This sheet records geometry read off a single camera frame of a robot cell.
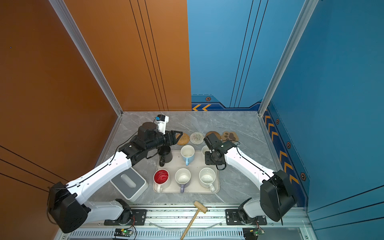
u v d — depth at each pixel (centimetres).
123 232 71
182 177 87
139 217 74
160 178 85
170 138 66
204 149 88
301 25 75
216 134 107
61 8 70
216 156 58
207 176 85
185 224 72
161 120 67
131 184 83
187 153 92
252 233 70
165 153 93
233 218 72
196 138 104
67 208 38
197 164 92
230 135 105
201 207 75
